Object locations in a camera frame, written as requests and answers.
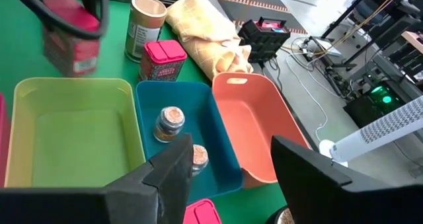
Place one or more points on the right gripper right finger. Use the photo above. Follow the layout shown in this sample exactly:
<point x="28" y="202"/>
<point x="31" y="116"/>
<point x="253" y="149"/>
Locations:
<point x="347" y="204"/>

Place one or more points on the black equipment rack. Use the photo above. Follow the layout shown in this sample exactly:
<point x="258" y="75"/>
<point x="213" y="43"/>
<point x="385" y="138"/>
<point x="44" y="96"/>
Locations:
<point x="390" y="25"/>

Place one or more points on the blue plastic bin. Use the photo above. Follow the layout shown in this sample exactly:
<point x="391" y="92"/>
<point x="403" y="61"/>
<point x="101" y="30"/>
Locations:
<point x="211" y="125"/>

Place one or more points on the white tower fan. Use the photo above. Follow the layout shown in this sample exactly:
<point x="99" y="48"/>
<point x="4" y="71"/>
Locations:
<point x="380" y="131"/>

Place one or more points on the light green plastic bin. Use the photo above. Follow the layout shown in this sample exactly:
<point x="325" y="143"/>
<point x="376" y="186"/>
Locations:
<point x="76" y="141"/>

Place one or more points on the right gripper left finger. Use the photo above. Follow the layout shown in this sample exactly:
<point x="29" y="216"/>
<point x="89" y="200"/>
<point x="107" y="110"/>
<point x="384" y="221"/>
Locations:
<point x="82" y="207"/>

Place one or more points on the black and red toolbox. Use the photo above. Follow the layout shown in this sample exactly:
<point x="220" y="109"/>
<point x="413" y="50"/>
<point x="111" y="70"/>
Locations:
<point x="264" y="39"/>

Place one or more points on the red lidded spice tin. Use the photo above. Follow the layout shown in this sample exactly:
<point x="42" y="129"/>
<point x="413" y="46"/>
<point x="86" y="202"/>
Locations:
<point x="162" y="60"/>
<point x="203" y="214"/>
<point x="71" y="52"/>

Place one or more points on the computer with green lights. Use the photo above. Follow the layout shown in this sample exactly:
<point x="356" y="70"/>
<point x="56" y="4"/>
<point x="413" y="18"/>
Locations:
<point x="376" y="101"/>

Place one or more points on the glass jar with cork lid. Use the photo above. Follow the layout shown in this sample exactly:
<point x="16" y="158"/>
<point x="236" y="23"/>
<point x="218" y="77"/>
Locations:
<point x="200" y="158"/>
<point x="169" y="123"/>

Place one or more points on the orange plastic bin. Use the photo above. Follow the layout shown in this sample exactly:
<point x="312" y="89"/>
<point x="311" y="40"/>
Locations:
<point x="251" y="125"/>

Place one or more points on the yellow checked cloth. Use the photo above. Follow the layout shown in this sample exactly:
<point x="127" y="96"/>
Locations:
<point x="205" y="35"/>

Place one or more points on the hazard striped floor mat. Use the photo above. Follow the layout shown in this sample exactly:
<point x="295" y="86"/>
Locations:
<point x="257" y="6"/>

